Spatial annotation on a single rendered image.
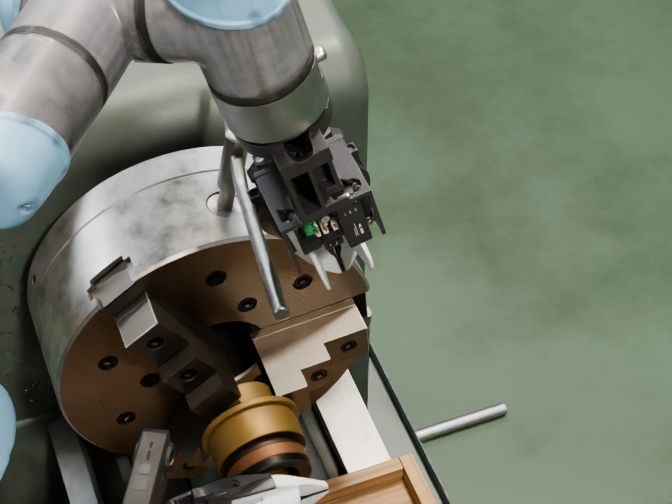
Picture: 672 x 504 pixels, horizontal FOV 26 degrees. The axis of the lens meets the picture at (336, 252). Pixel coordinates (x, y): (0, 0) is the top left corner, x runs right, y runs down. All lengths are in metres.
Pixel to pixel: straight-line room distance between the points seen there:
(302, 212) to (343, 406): 0.64
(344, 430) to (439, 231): 1.40
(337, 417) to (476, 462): 1.04
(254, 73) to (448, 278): 1.98
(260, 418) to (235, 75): 0.45
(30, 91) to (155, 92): 0.54
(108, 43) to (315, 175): 0.19
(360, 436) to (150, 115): 0.44
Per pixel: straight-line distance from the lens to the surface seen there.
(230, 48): 0.91
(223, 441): 1.31
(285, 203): 1.03
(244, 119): 0.96
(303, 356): 1.36
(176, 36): 0.92
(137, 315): 1.29
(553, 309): 2.86
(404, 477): 1.54
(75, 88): 0.89
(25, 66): 0.88
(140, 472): 1.30
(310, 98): 0.96
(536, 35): 3.44
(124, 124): 1.39
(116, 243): 1.31
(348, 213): 1.03
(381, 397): 2.03
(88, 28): 0.92
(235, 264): 1.30
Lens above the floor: 2.18
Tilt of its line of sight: 48 degrees down
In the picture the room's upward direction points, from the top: straight up
